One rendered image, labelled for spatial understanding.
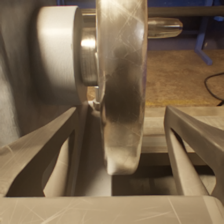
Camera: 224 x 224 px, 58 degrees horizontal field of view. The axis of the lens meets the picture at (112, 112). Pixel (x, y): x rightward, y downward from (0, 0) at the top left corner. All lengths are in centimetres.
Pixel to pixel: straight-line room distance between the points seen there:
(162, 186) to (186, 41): 314
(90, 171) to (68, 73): 16
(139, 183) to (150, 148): 11
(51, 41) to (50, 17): 2
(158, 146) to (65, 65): 34
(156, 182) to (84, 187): 29
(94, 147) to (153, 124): 24
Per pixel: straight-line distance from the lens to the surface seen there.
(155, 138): 47
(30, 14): 19
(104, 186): 28
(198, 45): 349
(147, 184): 53
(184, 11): 290
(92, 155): 31
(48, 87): 18
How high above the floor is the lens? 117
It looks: 37 degrees down
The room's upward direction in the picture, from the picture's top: 1 degrees counter-clockwise
